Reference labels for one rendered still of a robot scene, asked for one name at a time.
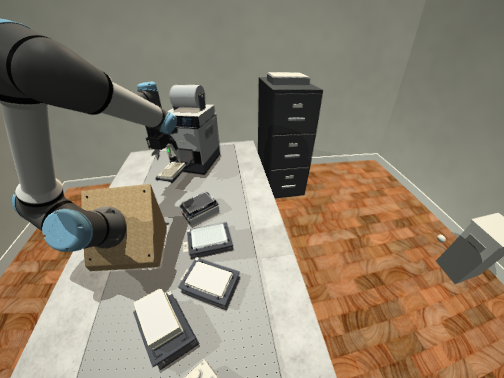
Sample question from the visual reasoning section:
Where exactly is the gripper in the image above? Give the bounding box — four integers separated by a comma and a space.
145, 126, 181, 163

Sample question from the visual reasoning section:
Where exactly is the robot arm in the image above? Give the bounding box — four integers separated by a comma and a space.
0, 19, 178, 252

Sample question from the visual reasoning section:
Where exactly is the grey cylinder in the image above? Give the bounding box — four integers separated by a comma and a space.
169, 85, 205, 108

